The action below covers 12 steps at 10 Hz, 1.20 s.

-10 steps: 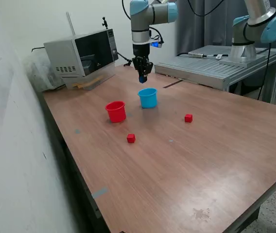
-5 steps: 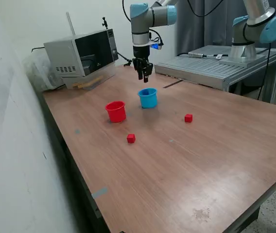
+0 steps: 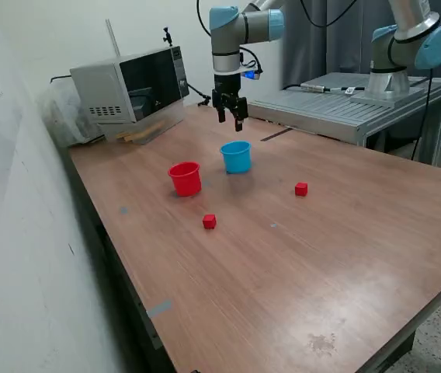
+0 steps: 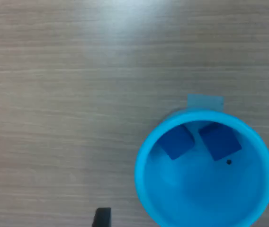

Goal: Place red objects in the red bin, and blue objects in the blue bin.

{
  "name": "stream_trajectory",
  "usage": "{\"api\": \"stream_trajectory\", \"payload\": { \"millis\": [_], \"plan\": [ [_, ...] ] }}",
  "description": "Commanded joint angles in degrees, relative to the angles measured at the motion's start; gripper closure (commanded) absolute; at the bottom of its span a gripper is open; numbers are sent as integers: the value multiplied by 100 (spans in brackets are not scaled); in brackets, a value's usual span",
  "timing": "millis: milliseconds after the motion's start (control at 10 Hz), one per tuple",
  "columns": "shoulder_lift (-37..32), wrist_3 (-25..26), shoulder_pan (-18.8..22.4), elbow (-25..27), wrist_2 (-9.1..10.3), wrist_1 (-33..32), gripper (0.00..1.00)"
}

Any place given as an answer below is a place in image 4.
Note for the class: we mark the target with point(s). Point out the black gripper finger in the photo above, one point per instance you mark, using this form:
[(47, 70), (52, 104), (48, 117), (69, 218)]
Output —
[(102, 218)]

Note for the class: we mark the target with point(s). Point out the blue cube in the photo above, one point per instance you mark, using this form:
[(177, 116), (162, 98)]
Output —
[(176, 143), (219, 142)]

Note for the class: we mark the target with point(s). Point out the light blue plastic cup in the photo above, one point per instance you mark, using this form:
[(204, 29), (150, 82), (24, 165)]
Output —
[(203, 194)]

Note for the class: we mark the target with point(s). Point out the light blue tape piece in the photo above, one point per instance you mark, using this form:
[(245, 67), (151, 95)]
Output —
[(205, 101)]

